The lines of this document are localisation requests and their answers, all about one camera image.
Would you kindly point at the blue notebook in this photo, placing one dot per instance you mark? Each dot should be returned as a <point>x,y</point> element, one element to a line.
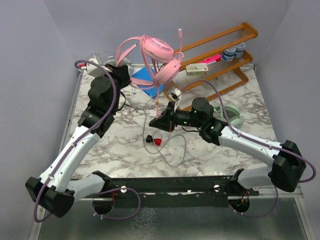
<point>143,74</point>

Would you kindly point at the mint green headphones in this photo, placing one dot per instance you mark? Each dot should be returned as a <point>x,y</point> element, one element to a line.
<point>232,112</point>

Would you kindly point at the wooden three-tier rack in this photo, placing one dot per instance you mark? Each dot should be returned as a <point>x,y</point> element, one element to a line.
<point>216,68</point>

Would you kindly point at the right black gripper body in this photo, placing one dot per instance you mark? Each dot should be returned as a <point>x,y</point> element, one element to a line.
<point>172,116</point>

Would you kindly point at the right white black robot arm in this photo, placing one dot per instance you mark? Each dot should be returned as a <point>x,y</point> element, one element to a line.
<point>284,165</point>

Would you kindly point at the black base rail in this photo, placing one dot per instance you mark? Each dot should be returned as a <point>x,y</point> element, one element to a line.
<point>174,192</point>

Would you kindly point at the blue white jar right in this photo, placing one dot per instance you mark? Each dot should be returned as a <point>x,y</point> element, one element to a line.
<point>239,49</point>

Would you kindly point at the blue white jar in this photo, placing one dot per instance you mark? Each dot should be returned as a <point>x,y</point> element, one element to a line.
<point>239,49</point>
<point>228,54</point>

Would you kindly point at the pink grey headphones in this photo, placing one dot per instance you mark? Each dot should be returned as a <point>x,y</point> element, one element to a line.
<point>161,61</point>

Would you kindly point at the blue white jar left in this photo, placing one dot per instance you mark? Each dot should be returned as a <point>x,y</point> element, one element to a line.
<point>228,54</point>

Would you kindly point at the white green red box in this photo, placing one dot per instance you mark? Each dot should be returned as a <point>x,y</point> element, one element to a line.
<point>197,69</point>

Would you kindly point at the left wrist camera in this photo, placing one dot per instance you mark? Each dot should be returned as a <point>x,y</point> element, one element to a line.
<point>93,66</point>

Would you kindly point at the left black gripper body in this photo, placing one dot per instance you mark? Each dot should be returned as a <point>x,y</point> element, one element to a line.
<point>121,80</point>

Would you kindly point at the pink marker pen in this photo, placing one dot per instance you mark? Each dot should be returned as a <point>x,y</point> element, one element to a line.
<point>212,59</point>

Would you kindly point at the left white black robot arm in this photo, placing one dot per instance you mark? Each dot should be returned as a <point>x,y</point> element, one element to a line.
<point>54,189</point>

